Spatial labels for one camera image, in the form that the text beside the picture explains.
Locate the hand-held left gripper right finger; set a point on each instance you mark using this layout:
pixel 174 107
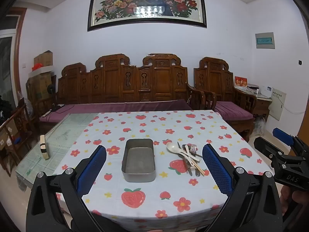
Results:
pixel 216 168

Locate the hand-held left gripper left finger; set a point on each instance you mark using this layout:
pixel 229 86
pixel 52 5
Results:
pixel 93 168

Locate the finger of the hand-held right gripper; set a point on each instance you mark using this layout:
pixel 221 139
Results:
pixel 283 135
pixel 268 149

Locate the light wooden chopstick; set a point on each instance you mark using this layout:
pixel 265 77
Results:
pixel 197 171
pixel 194 164

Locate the white plastic spoon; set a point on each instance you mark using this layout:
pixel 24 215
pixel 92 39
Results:
pixel 171 147
pixel 189 156

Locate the metal fork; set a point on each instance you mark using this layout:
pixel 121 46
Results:
pixel 193 148

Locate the rectangular metal tray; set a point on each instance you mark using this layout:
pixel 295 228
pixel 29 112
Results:
pixel 138 160

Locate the person's right hand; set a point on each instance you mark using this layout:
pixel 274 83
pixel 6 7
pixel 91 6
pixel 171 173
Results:
pixel 289 198

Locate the wooden side table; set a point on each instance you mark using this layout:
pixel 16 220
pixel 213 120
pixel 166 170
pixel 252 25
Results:
pixel 262 106

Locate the small purple seat cushion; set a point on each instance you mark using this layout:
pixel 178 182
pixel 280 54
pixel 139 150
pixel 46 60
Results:
pixel 233 110

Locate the wooden scrub brush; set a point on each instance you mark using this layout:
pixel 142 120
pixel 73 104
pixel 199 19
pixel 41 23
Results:
pixel 44 147

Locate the strawberry flower print tablecloth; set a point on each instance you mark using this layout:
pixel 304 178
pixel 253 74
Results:
pixel 144 125

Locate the red gift box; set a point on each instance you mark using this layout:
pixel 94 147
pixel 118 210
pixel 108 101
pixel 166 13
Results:
pixel 241 82

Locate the white remote control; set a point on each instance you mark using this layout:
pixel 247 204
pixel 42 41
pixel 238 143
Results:
pixel 46 113

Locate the wooden chair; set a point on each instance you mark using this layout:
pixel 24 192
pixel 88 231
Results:
pixel 17 135

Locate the black standing fan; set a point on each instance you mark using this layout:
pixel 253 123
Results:
pixel 51 89

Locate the carved wooden armchair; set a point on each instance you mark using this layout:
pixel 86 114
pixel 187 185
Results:
pixel 214 77

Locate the carved wooden sofa bench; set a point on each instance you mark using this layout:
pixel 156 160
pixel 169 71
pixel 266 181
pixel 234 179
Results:
pixel 113 79

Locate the large cardboard box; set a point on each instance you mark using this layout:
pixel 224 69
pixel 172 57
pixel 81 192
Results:
pixel 39 84

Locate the orange plastic bag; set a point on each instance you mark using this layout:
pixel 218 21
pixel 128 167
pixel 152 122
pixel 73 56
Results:
pixel 37 66

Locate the small cardboard box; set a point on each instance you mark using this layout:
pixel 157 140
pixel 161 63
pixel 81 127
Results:
pixel 44 59

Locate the framed peacock flower painting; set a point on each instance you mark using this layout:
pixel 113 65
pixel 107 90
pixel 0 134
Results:
pixel 144 2

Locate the grey wall electrical panel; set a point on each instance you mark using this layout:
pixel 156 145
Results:
pixel 265 40

